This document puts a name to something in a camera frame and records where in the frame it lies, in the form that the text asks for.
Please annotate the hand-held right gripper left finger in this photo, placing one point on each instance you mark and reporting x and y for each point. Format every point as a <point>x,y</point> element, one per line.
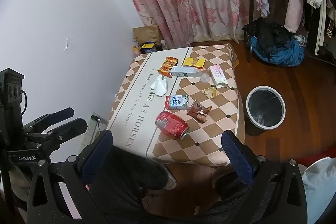
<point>97,155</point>

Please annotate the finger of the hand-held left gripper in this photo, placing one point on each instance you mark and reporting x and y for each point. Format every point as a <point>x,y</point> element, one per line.
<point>77,124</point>
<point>60,113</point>

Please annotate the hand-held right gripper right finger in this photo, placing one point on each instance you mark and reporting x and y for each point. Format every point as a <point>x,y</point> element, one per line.
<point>236,158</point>

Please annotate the black bin with white rim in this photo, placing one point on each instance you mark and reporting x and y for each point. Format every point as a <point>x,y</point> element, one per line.
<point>265,108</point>

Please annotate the long white blue carton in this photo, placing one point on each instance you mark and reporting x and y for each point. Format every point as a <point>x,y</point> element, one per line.
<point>183,71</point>

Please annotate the orange yellow snack bag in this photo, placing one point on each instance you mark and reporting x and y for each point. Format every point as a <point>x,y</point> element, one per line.
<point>168,66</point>

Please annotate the white power strip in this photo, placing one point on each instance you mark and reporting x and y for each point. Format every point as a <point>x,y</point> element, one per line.
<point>90,130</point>

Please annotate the person's dark pants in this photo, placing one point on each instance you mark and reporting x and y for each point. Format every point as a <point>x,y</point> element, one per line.
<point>126,187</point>

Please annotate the brown snack wrapper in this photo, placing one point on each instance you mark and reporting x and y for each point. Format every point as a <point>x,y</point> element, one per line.
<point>197,109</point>

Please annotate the person's white shoe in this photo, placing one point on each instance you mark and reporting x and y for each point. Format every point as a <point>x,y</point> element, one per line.
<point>171,181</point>

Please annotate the yellow peel piece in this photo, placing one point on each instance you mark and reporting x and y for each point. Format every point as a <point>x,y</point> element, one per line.
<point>211,91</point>

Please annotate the red soda can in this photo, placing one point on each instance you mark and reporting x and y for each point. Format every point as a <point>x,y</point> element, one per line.
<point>170,123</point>

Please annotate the red cloth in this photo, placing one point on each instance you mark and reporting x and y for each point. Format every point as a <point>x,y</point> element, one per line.
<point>315,157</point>

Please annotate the small blue white milk carton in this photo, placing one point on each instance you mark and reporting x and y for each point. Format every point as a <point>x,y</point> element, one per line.
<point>178,102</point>

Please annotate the pink white paper box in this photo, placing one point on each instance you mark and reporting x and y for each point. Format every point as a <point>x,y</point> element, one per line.
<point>218,75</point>

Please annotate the clear plastic lid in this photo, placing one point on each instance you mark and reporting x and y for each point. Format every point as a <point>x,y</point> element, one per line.
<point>205,78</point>

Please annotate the white cloth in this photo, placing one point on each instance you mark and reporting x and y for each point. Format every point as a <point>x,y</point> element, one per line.
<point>320,187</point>

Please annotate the white folded paper wrapper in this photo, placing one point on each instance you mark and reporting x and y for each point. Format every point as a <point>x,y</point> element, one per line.
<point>160,87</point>

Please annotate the orange capped bottle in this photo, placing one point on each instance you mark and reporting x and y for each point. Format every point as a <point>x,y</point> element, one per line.
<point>136,52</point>

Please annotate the yellow cardboard box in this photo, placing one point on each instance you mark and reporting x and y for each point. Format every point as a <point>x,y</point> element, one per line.
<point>193,62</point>

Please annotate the yellow blue box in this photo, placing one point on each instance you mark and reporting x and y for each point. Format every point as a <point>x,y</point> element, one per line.
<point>148,47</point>

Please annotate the brown paper bag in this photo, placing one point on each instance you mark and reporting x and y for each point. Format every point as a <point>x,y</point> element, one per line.
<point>147,33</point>

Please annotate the blue jacket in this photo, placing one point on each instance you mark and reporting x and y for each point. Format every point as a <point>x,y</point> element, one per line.
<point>286,53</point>

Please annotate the clear plastic bottle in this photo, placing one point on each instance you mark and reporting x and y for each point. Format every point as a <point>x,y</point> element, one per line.
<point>164,46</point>

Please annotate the blue black bag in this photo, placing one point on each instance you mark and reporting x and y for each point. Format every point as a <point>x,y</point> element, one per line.
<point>267,32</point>

